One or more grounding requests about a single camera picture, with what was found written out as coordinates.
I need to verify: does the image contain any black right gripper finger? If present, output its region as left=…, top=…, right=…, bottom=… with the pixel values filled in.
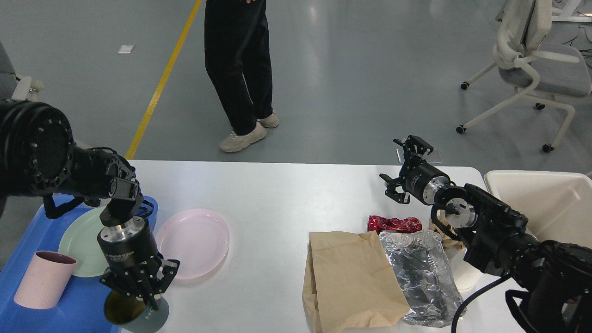
left=379, top=173, right=410, bottom=204
left=393, top=135, right=435, bottom=168

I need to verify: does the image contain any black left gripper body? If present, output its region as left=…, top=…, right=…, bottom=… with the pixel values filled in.
left=97, top=216, right=164, bottom=292

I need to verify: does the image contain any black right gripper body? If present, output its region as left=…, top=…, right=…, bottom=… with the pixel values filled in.
left=400, top=163, right=452, bottom=206

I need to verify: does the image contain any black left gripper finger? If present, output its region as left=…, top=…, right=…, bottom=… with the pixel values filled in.
left=147, top=259, right=180, bottom=311
left=99, top=273, right=148, bottom=305

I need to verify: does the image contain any pink plate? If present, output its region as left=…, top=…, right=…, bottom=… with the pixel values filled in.
left=155, top=209, right=230, bottom=280

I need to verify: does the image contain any pink mug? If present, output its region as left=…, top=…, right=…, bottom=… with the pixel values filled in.
left=13, top=251, right=77, bottom=309

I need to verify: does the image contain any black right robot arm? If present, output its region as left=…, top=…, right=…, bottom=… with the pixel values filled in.
left=379, top=135, right=592, bottom=333

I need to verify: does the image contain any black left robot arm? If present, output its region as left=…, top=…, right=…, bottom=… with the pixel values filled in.
left=0, top=99, right=180, bottom=311

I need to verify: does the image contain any crushed red can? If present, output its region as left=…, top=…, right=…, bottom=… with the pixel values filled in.
left=367, top=215, right=423, bottom=234

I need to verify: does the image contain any light green plate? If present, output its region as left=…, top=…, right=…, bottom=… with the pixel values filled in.
left=58, top=207, right=108, bottom=278

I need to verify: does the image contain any crumpled brown paper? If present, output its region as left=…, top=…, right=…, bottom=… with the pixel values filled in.
left=429, top=219, right=467, bottom=251

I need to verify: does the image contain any crumpled aluminium foil tray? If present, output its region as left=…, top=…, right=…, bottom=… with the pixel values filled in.
left=378, top=230, right=463, bottom=327

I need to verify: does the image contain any white paper cup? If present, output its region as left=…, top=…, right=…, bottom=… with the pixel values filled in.
left=445, top=248, right=484, bottom=291

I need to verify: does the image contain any brown paper bag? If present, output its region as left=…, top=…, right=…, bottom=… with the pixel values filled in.
left=302, top=230, right=410, bottom=333

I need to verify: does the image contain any white plastic bin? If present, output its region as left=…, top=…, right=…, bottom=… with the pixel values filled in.
left=484, top=170, right=592, bottom=248

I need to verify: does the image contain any white grey office chair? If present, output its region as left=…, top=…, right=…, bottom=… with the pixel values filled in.
left=456, top=0, right=591, bottom=153

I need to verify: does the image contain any grey chair at left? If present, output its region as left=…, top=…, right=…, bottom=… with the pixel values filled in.
left=0, top=44, right=45, bottom=101

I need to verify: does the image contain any person in black trousers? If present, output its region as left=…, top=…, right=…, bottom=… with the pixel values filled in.
left=204, top=0, right=279, bottom=153

